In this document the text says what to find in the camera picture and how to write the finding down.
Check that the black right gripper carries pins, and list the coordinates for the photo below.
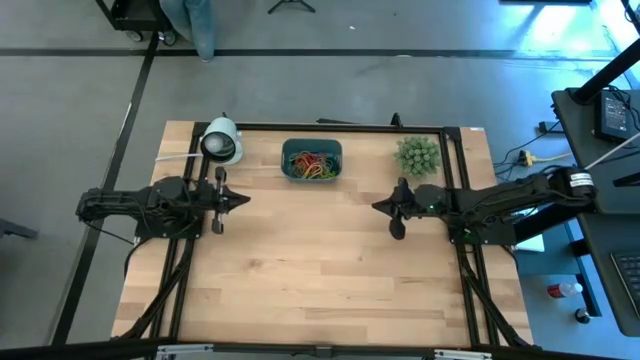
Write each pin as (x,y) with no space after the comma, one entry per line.
(420,202)

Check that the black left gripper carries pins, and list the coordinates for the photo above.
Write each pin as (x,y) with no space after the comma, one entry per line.
(210,200)

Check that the green rubber band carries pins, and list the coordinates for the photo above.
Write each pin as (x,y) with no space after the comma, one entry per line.
(329,175)

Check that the red rubber band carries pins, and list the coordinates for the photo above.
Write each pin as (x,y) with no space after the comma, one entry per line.
(305,160)

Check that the yellow rubber band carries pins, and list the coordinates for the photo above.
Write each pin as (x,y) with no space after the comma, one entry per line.
(316,172)

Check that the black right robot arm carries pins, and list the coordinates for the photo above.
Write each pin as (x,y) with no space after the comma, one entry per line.
(505,200)

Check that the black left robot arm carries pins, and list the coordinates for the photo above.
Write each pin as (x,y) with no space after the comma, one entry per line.
(125,202)

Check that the teal plastic bin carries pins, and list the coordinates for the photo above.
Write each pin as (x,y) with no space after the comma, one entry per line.
(300,144)

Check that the potted green succulent plant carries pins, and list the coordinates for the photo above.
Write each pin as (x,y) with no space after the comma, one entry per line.
(417,157)

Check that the white spotlight lamp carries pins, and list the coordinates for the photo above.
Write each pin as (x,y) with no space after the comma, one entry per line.
(222,145)

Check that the yellow power plug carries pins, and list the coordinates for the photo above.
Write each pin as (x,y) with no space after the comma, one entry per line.
(526,159)

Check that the black slanted support beam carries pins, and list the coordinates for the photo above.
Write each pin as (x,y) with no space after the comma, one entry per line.
(555,220)

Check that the small black plug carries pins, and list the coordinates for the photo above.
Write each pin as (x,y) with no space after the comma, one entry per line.
(544,127)

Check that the person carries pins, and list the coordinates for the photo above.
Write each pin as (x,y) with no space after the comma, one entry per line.
(192,25)

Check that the black desk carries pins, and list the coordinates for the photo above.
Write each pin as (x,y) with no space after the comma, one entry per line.
(575,150)
(600,280)

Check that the black crossbar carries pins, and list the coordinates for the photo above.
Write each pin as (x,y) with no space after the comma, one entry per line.
(100,350)

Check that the phone tripod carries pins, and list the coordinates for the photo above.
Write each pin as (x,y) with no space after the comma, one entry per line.
(291,2)

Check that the black wheeled cart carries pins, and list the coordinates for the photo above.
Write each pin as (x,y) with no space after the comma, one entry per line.
(145,12)

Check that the black chair base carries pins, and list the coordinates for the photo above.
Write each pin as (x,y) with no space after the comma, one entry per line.
(15,229)

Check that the black power adapter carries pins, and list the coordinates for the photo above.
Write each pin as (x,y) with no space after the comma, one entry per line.
(612,115)

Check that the black keyboard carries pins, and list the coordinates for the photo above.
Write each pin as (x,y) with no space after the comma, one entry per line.
(630,280)

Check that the black diagonal pole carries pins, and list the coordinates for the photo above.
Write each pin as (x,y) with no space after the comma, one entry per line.
(610,72)

